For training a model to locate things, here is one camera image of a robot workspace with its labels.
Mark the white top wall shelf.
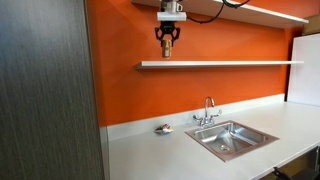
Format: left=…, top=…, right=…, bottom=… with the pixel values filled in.
left=130, top=0, right=310, bottom=30

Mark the white refrigerator side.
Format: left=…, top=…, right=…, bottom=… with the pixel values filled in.
left=287, top=34, right=320, bottom=106

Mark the stainless steel sink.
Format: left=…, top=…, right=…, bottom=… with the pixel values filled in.
left=186, top=121, right=278, bottom=162

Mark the dark wood cabinet panel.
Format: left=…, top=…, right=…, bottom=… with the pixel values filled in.
left=0, top=0, right=104, bottom=180

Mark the chrome faucet with black handles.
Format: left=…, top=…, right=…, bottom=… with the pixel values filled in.
left=193, top=96, right=222, bottom=128

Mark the white bottom wall shelf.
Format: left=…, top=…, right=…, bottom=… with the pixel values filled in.
left=135, top=61, right=304, bottom=69

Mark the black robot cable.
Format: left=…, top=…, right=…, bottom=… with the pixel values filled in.
left=185, top=0, right=252, bottom=25

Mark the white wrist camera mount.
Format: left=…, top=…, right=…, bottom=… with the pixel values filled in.
left=157, top=12, right=187, bottom=21

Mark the white wall shelf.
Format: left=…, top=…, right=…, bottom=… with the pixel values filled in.
left=130, top=0, right=310, bottom=30
left=135, top=61, right=304, bottom=69

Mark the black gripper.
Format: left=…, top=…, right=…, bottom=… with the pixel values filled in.
left=154, top=21, right=181, bottom=42

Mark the orange soda can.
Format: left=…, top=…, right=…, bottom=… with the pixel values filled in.
left=162, top=40, right=172, bottom=58

